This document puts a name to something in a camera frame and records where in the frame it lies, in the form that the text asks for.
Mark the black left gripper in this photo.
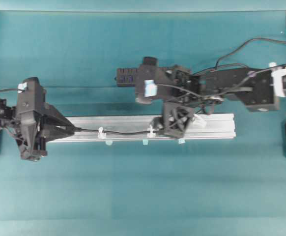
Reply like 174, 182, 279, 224
0, 98, 74, 161

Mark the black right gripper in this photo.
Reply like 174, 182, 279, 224
150, 65, 202, 138

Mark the black USB cable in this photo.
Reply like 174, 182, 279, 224
73, 38, 286, 136

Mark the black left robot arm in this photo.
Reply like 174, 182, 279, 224
0, 99, 77, 161

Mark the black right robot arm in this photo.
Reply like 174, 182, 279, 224
145, 64, 286, 139

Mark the black USB hub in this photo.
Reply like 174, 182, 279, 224
115, 67, 139, 87

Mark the right blue tape piece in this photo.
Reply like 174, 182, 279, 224
178, 139, 185, 144

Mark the left blue tape piece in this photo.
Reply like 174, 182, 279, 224
105, 141, 113, 146

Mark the middle clear zip-tie ring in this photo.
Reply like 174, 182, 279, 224
146, 124, 157, 138

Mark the clear zip-tie ring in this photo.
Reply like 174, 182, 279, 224
191, 114, 206, 128
146, 124, 157, 138
97, 126, 108, 139

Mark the aluminium extrusion rail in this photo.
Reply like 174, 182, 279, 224
53, 114, 236, 143

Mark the right clear zip-tie ring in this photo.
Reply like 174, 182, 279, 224
191, 114, 206, 128

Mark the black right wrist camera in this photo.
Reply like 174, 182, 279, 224
135, 57, 173, 104

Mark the left clear zip-tie ring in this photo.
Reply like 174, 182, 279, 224
97, 126, 108, 139

